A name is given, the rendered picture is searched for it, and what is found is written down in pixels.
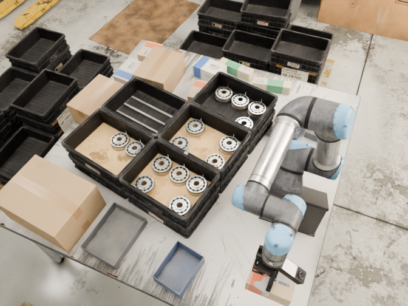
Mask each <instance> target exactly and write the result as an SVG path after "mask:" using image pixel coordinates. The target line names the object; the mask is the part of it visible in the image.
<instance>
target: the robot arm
mask: <svg viewBox="0 0 408 306"><path fill-rule="evenodd" d="M354 119H355V109H354V108H353V107H352V106H348V105H346V104H344V103H337V102H334V101H329V100H325V99H322V98H317V97H313V96H302V97H298V98H295V99H293V100H292V101H290V102H289V103H287V104H286V105H285V106H284V107H283V108H282V109H281V110H280V111H279V112H278V114H277V115H276V118H275V119H274V124H275V126H274V128H273V130H272V132H271V134H270V136H269V138H268V140H267V142H266V144H265V146H264V148H263V150H262V152H261V154H260V157H259V159H258V161H257V163H256V165H255V167H254V169H253V171H252V173H251V175H250V177H249V179H248V181H247V183H246V185H241V184H239V185H237V187H236V188H235V190H234V192H233V195H232V199H231V201H232V204H233V206H235V207H237V208H239V209H241V210H243V211H246V212H249V213H252V214H254V215H256V216H259V217H261V218H264V219H267V220H269V221H271V222H272V224H271V227H270V229H269V230H268V231H267V233H266V235H265V241H264V244H263V246H262V245H259V249H258V251H257V254H256V259H255V261H254V265H253V269H255V270H257V271H255V270H253V269H252V272H255V273H257V274H260V275H264V274H265V275H267V276H269V277H270V278H268V277H263V278H262V280H261V281H255V282H254V286H255V287H256V288H258V289H259V290H261V291H263V292H264V297H266V296H268V295H269V293H270V291H271V288H272V286H273V282H274V280H275V279H276V278H277V274H278V272H280V273H282V274H283V275H284V276H286V277H288V278H289V279H290V280H292V281H293V282H294V283H296V284H297V285H299V284H304V281H305V277H306V274H307V272H306V271H304V270H303V269H302V268H300V267H299V266H297V265H296V264H295V263H294V262H292V261H291V260H290V259H288V258H287V255H288V253H289V251H290V249H291V247H292V246H293V241H294V238H295V236H296V233H297V231H298V228H299V225H300V224H301V221H302V219H303V218H304V213H305V210H306V208H307V207H306V204H305V202H304V201H303V200H302V199H301V198H300V197H298V196H296V195H290V194H288V195H286V196H285V197H284V198H283V199H280V198H277V197H275V196H272V195H269V194H268V192H269V190H270V188H271V186H273V187H275V188H277V189H280V190H282V191H285V192H289V193H293V194H301V193H302V190H303V174H304V171H305V172H309V173H312V174H315V175H318V176H321V177H324V178H326V179H330V180H336V179H337V178H338V175H339V173H340V171H341V169H342V166H343V164H344V160H345V158H344V157H343V156H342V155H340V153H339V152H338V151H339V145H340V142H341V140H346V139H348V137H349V136H350V133H351V131H352V128H353V124H354ZM301 128H304V129H308V130H311V131H314V134H315V136H316V137H317V138H318V139H317V148H313V144H312V143H309V142H306V141H298V140H293V137H294V135H295V134H297V133H298V132H299V131H300V129H301ZM267 281H268V283H267Z"/></svg>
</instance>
